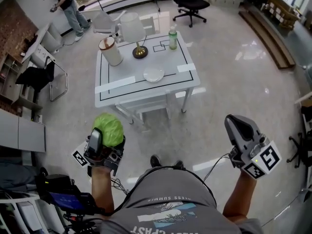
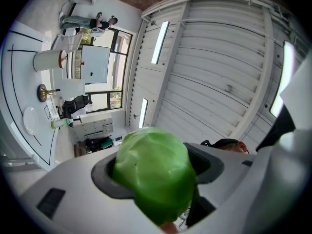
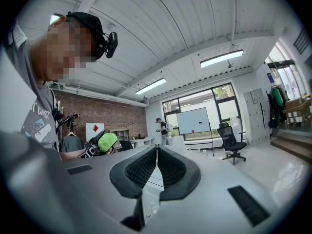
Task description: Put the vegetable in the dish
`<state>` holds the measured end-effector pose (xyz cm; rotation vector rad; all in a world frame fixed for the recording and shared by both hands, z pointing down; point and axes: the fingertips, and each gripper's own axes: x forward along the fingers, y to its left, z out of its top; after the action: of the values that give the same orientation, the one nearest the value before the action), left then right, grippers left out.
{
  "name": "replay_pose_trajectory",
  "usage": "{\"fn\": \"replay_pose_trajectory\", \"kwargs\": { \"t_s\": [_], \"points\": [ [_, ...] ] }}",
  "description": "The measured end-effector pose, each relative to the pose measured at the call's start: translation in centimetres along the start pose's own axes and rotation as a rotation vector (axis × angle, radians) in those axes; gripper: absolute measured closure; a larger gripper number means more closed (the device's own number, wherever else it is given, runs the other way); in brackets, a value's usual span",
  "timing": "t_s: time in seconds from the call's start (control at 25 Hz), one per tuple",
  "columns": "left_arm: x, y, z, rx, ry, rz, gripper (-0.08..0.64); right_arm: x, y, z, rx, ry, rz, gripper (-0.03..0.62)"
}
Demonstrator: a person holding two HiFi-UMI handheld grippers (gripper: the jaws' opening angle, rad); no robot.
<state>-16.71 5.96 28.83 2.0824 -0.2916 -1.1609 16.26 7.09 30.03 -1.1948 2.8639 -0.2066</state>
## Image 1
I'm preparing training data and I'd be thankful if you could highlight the wooden cubby shelf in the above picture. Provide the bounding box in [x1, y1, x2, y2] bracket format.
[0, 54, 43, 117]

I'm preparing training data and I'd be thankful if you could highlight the light wooden bench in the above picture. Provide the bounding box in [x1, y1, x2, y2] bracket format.
[262, 0, 302, 30]

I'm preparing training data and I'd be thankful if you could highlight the black cable across shirt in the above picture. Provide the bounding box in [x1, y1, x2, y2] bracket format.
[104, 165, 217, 215]

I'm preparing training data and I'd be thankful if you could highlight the metal chair with black jacket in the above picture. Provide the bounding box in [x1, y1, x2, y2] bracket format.
[16, 56, 69, 102]

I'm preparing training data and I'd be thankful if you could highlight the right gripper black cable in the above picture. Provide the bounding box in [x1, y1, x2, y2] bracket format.
[203, 153, 231, 182]

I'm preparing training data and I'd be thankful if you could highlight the white desk with drawers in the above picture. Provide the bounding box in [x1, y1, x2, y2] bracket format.
[21, 22, 64, 67]

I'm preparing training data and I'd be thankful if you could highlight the grey cabinet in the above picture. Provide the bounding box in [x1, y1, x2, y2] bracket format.
[0, 108, 46, 153]

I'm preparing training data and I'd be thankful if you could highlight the person's left black shoe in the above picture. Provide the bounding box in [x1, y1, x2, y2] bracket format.
[150, 154, 161, 168]

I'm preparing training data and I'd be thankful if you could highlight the black box with yellow sticker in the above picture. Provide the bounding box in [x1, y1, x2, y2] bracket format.
[35, 174, 74, 199]

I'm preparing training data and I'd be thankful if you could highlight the person's right forearm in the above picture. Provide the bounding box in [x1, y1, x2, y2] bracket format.
[223, 171, 258, 223]

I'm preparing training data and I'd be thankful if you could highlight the green cabbage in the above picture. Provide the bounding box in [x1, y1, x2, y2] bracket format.
[92, 113, 124, 147]

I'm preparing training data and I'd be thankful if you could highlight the white table with black lines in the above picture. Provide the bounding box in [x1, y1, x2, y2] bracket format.
[94, 30, 201, 125]

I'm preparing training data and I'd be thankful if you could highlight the white cylindrical bin brown strap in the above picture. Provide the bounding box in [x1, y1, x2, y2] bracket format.
[98, 36, 124, 67]

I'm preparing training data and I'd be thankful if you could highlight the clear glass bowl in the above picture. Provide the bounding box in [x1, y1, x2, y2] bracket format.
[143, 66, 165, 83]

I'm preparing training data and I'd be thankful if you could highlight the black swivel chair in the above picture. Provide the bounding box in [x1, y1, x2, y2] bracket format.
[287, 130, 312, 168]

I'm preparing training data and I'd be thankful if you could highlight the white mesh office chair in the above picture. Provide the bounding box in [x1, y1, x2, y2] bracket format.
[81, 10, 127, 43]

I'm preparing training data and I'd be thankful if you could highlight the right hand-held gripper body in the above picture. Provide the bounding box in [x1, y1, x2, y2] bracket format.
[229, 135, 282, 179]

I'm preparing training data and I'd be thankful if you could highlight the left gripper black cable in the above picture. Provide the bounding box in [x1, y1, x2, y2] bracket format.
[111, 178, 130, 196]

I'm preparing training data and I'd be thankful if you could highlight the blue-grey cloth bundle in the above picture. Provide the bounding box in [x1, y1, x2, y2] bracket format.
[0, 162, 37, 192]

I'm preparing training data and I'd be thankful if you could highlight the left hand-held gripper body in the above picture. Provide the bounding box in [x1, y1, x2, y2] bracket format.
[71, 146, 125, 177]

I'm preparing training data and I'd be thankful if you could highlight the table lamp with white shade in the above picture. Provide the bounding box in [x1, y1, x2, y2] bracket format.
[120, 12, 149, 59]

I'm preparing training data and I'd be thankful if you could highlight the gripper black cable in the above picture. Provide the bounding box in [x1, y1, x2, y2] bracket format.
[111, 178, 130, 196]
[203, 153, 231, 182]

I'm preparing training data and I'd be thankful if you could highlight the green drink bottle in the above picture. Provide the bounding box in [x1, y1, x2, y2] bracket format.
[168, 26, 178, 51]

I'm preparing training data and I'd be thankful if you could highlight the white shelf unit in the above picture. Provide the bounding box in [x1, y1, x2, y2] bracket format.
[0, 191, 49, 234]

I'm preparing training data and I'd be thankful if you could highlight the black camera rig mount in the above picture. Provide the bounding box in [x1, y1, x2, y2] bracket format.
[62, 212, 103, 234]

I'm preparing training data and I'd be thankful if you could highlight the person's grey printed shirt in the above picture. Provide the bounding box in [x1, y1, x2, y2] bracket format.
[99, 167, 264, 234]

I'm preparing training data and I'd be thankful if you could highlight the long brown wooden step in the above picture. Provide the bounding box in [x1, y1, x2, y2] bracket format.
[238, 7, 296, 70]

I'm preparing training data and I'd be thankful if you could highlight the black monitor with blue screen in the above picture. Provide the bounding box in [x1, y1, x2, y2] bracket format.
[48, 191, 97, 213]

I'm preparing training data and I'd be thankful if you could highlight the person's left forearm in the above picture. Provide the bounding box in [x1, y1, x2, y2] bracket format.
[90, 166, 115, 214]

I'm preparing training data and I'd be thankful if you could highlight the black office chair with armrests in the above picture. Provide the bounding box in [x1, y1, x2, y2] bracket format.
[170, 0, 211, 28]

